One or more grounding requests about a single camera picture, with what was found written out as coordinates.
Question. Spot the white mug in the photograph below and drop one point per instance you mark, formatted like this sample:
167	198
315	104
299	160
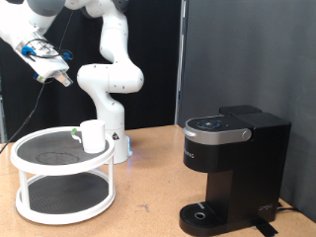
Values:
94	136

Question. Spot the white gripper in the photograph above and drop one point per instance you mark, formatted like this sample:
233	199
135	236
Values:
49	67

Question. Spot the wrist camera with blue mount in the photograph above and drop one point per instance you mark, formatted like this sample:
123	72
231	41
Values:
39	78

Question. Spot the black Keurig coffee machine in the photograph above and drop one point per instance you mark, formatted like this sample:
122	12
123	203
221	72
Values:
243	164

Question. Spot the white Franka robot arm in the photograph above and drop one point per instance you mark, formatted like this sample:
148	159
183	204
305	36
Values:
112	79

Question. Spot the white two-tier turntable stand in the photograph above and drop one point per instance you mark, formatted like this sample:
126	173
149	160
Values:
49	149

